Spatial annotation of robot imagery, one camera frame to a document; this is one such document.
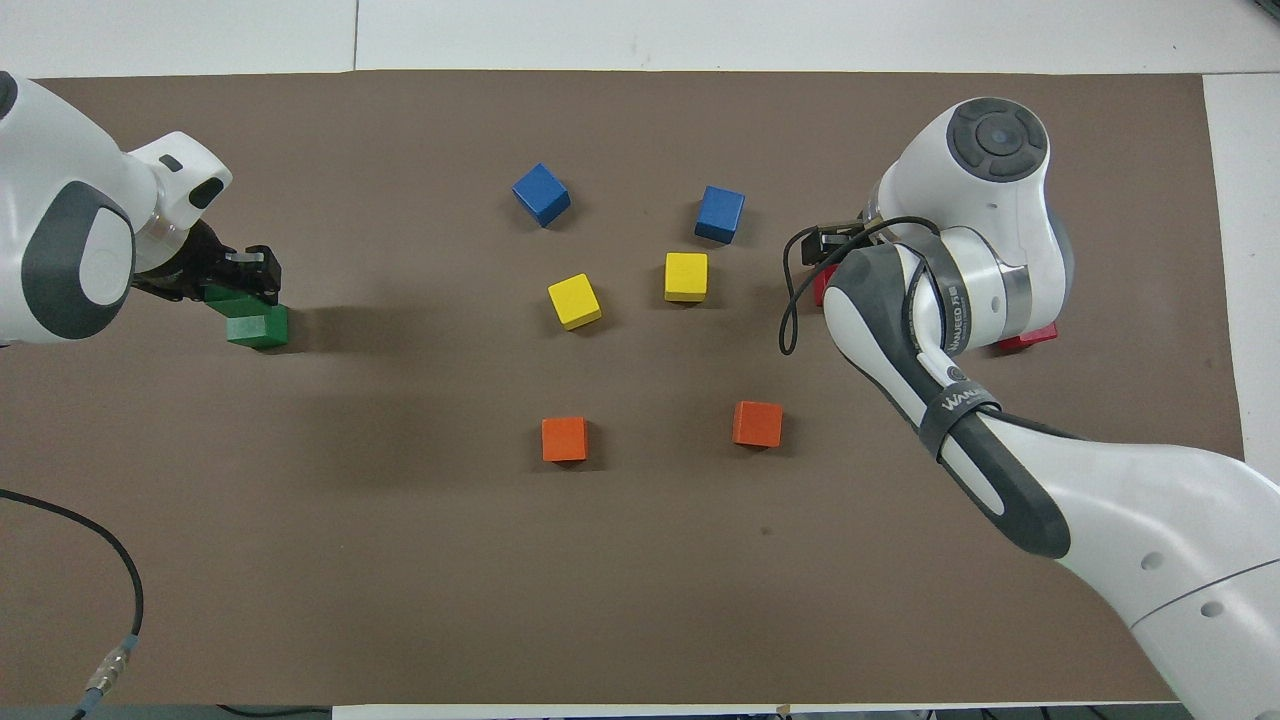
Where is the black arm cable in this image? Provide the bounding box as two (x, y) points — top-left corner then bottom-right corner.
(778, 216), (943, 356)
(0, 490), (144, 719)

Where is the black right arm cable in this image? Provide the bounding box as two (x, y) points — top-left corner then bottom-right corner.
(778, 216), (943, 356)

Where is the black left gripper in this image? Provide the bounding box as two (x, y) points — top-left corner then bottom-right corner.
(135, 220), (281, 306)

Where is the yellow wooden block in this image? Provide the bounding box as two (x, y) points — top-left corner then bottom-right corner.
(664, 252), (709, 303)
(547, 273), (603, 331)

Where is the orange wooden block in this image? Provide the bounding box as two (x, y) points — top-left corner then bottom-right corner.
(541, 416), (590, 464)
(732, 400), (784, 449)

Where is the brown table mat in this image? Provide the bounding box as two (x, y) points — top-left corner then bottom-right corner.
(0, 70), (1273, 707)

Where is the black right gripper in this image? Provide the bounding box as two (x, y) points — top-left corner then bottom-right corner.
(805, 222), (876, 269)

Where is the green wooden block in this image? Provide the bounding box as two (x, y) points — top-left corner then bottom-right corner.
(205, 285), (276, 321)
(227, 305), (289, 349)

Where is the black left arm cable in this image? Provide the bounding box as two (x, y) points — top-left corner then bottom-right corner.
(0, 490), (144, 719)

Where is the blue wooden block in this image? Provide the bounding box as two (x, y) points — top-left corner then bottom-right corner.
(695, 185), (747, 245)
(512, 162), (572, 229)

